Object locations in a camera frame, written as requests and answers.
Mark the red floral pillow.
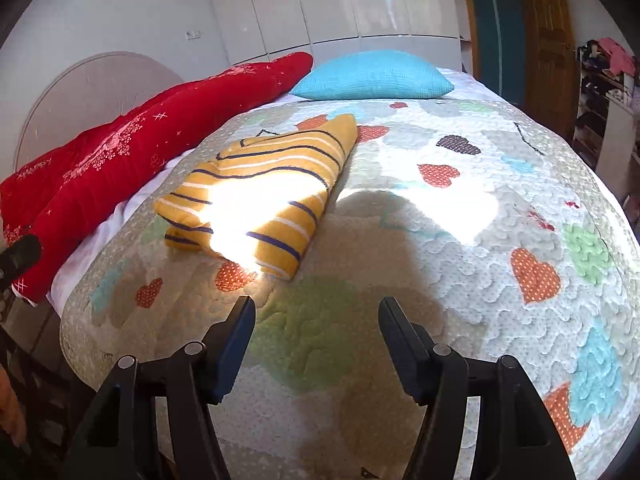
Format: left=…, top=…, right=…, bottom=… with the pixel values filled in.
left=0, top=51, right=314, bottom=304

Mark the yellow striped shirt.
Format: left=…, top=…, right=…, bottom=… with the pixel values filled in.
left=154, top=114, right=359, bottom=281

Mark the dark wooden chair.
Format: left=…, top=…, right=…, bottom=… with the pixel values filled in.
left=0, top=290, right=101, bottom=480

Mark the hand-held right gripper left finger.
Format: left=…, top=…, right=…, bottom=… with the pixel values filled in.
left=62, top=296, right=257, bottom=480

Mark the white glossy wardrobe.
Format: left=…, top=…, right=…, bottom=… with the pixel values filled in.
left=207, top=0, right=463, bottom=68

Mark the shoe rack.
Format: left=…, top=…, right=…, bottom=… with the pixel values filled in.
left=572, top=42, right=640, bottom=173

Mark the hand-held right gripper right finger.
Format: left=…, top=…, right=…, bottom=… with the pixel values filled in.
left=378, top=297, right=576, bottom=480

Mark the blue knitted pillow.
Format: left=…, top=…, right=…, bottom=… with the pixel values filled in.
left=289, top=50, right=455, bottom=102

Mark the person's left forearm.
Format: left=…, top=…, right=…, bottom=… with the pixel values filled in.
left=0, top=365, right=27, bottom=449

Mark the rounded bed headboard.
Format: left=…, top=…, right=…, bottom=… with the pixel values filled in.
left=14, top=51, right=186, bottom=171

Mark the pile of clothes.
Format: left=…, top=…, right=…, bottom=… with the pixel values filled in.
left=579, top=37, right=639, bottom=77

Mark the heart patterned quilt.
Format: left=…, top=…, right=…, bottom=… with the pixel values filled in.
left=59, top=67, right=640, bottom=480

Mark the wooden door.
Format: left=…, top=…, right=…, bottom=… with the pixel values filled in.
left=520, top=0, right=576, bottom=133

